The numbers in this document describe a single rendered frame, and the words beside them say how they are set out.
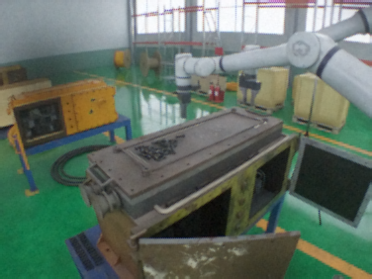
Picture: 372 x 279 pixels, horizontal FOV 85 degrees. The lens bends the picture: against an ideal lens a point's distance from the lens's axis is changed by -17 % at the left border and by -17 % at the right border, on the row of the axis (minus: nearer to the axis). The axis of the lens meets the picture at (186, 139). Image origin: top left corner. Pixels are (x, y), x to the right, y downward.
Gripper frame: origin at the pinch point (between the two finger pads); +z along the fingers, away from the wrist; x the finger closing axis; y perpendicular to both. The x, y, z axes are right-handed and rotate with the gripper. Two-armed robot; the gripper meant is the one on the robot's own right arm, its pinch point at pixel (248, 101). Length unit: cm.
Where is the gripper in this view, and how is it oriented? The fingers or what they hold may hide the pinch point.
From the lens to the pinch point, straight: 149.6
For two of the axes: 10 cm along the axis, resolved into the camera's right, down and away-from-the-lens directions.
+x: -6.8, -3.1, 6.7
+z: 0.0, 9.1, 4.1
